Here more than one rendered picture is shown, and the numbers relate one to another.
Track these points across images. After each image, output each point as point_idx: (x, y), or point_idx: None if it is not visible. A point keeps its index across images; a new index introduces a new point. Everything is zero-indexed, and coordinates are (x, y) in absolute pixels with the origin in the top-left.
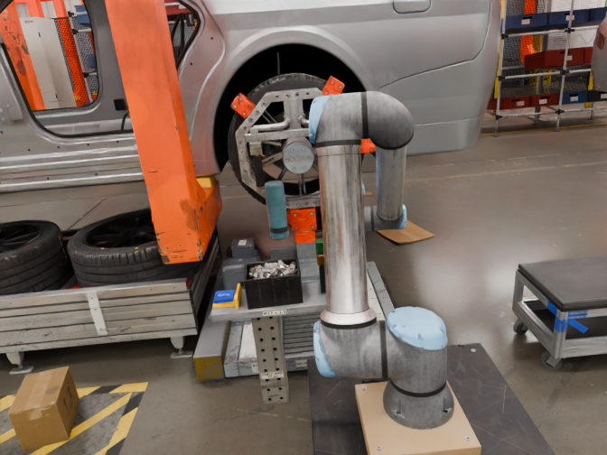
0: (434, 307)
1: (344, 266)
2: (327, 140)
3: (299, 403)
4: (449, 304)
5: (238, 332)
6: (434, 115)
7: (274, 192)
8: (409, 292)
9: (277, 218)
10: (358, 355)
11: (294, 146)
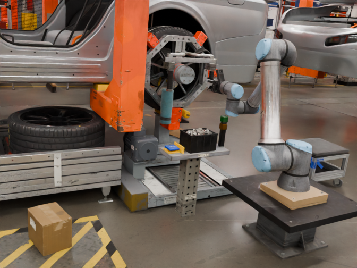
0: (236, 170)
1: (276, 116)
2: (271, 58)
3: (201, 214)
4: (242, 169)
5: (142, 184)
6: (239, 61)
7: (170, 94)
8: (218, 165)
9: (169, 110)
10: (282, 157)
11: (186, 67)
